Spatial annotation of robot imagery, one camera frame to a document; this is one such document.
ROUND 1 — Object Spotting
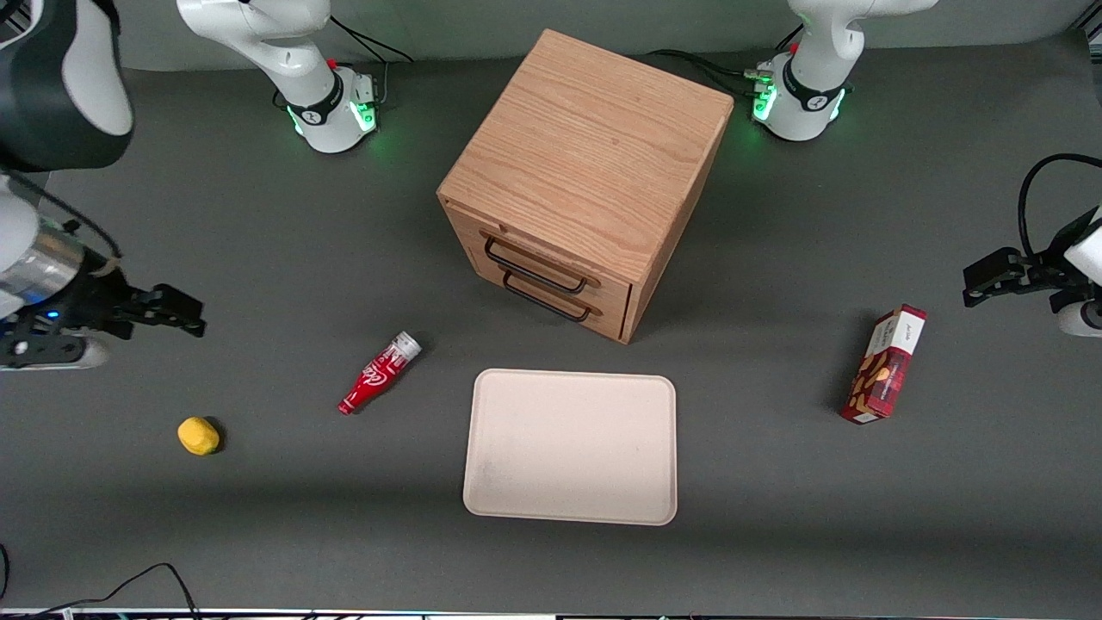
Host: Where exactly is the black looped gripper cable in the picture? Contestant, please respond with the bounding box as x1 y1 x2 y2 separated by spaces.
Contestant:
1018 153 1102 259

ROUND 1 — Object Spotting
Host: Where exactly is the yellow lemon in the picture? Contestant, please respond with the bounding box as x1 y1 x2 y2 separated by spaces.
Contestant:
177 417 222 456

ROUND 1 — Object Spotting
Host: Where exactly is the black metal drawer handle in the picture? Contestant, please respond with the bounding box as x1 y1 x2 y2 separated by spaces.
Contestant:
483 234 601 296
501 269 602 325

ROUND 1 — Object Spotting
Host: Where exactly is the red plaid cookie box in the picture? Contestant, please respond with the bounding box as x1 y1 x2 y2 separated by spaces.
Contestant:
840 304 929 425

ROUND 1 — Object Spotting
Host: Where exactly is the red cola bottle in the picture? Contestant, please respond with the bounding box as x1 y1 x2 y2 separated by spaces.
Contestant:
337 332 424 417

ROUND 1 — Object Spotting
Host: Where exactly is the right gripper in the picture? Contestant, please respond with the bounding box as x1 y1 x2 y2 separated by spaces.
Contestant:
0 274 208 372

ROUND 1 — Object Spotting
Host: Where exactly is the black cable along right arm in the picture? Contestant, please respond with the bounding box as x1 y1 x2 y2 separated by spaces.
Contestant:
0 170 124 278

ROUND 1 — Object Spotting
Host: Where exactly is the black cable at table edge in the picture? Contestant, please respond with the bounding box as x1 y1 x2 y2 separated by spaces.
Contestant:
0 544 204 620

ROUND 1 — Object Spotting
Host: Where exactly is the black arm base cable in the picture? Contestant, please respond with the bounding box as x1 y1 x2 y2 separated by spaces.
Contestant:
646 26 806 91
274 15 416 111

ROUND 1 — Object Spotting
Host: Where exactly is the oak wooden drawer cabinet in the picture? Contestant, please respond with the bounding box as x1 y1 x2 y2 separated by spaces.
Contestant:
436 28 735 345

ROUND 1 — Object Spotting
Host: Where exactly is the black left arm base cable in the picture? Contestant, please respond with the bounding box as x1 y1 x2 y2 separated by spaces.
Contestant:
646 26 806 91

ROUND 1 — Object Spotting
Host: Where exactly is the beige plastic tray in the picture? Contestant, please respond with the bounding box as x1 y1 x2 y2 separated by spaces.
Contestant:
462 369 678 527

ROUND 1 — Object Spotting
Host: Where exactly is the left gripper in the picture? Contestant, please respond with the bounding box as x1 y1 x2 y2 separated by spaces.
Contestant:
963 205 1102 338

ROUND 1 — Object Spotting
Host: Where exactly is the wooden drawer with handle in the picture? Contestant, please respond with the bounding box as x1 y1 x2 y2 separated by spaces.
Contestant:
445 200 635 313
469 245 630 342

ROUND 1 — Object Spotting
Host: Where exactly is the black right arm base cable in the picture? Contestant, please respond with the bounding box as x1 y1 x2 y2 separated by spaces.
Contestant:
274 15 416 111

